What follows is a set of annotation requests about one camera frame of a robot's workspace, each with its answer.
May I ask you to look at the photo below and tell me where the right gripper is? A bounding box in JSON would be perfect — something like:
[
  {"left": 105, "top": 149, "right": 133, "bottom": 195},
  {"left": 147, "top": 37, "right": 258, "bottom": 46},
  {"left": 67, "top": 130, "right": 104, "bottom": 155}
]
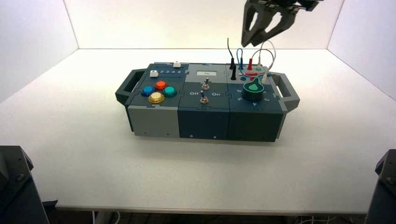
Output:
[{"left": 240, "top": 0, "right": 324, "bottom": 48}]

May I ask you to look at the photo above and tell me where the green rotary knob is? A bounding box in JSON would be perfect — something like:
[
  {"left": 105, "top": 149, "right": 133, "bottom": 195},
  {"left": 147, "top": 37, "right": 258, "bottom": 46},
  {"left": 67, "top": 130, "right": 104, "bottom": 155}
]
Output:
[{"left": 242, "top": 77, "right": 265, "bottom": 102}]

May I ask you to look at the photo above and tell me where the blue grey control box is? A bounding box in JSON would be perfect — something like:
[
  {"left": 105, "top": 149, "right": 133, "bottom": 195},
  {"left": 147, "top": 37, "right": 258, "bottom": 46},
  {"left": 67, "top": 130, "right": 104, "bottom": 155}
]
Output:
[{"left": 115, "top": 62, "right": 300, "bottom": 142}]

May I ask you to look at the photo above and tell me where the yellow push button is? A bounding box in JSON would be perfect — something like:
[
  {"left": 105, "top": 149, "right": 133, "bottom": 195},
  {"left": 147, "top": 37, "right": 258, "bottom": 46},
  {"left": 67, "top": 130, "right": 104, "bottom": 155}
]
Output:
[{"left": 148, "top": 92, "right": 165, "bottom": 104}]

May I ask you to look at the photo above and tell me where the red banana plug wire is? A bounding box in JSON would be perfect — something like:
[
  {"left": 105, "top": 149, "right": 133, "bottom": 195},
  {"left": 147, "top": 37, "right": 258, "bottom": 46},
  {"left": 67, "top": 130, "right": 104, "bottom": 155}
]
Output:
[{"left": 243, "top": 49, "right": 276, "bottom": 78}]

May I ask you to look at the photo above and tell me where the blue banana plug wire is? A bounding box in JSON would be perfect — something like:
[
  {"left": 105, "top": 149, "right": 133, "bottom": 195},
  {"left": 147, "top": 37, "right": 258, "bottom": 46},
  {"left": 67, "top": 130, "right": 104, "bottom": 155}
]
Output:
[{"left": 236, "top": 48, "right": 273, "bottom": 78}]

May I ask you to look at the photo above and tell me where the white banana plug wire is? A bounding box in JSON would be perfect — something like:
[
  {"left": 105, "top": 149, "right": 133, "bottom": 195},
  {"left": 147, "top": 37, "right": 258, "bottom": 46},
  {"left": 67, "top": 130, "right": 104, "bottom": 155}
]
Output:
[{"left": 257, "top": 40, "right": 276, "bottom": 84}]

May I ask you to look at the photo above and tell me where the dark arm base mount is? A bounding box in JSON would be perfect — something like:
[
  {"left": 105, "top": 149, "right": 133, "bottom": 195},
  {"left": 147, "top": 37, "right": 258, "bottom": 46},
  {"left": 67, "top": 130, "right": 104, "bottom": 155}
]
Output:
[
  {"left": 0, "top": 145, "right": 50, "bottom": 224},
  {"left": 365, "top": 149, "right": 396, "bottom": 224}
]

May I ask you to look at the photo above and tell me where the white cable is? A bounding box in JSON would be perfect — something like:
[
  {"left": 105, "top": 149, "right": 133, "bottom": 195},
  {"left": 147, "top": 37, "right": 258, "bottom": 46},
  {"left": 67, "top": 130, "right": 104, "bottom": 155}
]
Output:
[{"left": 91, "top": 211, "right": 121, "bottom": 224}]

